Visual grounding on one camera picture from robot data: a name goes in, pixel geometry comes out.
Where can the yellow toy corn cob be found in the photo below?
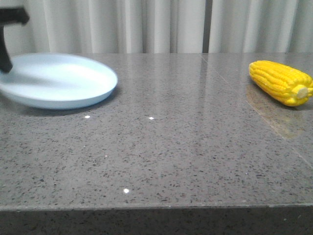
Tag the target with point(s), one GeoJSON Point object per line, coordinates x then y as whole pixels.
{"type": "Point", "coordinates": [285, 84]}

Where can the grey pleated curtain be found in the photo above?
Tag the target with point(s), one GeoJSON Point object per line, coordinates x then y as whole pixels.
{"type": "Point", "coordinates": [162, 26]}

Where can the light blue round plate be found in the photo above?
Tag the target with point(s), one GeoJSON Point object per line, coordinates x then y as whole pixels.
{"type": "Point", "coordinates": [57, 81]}

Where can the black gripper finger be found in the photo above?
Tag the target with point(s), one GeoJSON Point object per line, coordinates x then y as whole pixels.
{"type": "Point", "coordinates": [12, 15]}

